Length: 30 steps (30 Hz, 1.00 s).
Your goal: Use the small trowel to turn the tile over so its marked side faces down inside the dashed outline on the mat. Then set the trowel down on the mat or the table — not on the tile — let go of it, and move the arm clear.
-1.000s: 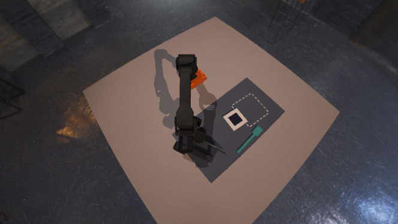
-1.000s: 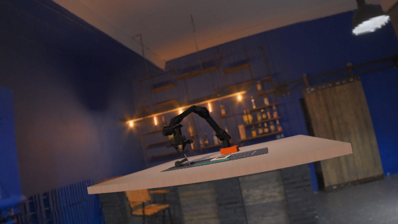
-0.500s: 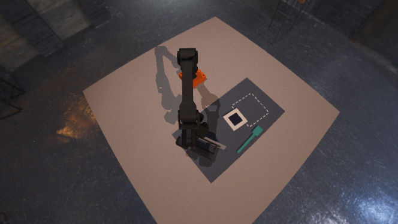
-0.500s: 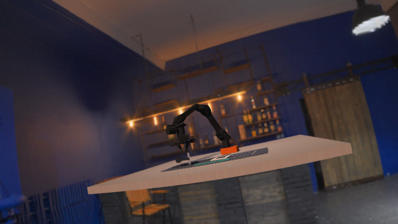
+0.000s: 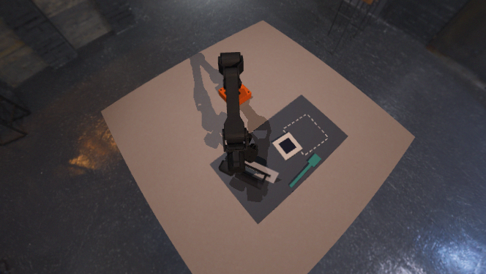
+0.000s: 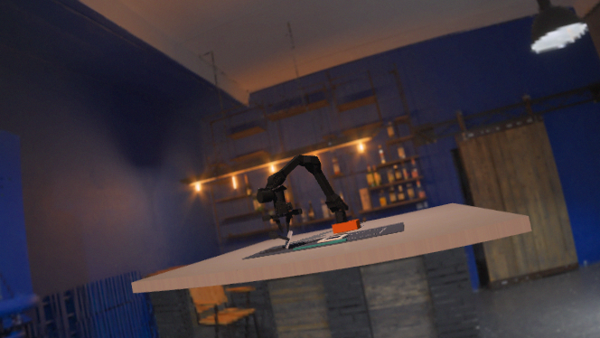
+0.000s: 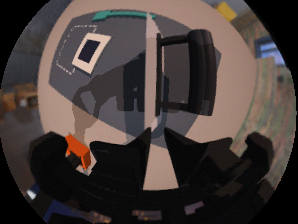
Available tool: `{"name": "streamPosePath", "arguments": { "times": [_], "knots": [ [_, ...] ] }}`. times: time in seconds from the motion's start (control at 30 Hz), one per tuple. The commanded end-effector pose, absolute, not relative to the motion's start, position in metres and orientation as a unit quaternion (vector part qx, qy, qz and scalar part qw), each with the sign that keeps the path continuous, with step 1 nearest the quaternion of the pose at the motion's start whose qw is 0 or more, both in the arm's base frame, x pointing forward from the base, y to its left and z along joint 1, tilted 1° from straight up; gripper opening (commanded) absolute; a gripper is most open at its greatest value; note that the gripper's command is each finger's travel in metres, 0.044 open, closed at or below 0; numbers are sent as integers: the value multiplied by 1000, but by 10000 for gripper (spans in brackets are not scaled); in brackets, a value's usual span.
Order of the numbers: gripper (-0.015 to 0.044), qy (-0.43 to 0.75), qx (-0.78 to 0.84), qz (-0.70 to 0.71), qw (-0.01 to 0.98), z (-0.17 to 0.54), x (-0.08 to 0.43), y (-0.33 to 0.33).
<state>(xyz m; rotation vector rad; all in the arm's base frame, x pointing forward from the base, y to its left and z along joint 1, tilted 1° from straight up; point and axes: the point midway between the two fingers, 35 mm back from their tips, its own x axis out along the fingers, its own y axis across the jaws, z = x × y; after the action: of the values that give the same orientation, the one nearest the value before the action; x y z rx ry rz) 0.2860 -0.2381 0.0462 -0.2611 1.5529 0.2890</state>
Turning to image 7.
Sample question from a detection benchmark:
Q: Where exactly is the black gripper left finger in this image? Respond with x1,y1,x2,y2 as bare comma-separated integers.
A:
89,128,152,189

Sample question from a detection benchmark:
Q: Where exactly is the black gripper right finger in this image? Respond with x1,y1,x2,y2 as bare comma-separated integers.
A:
164,127,233,188

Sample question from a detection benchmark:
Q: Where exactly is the beige square tile with dark centre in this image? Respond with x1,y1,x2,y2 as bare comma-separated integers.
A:
72,32,112,75

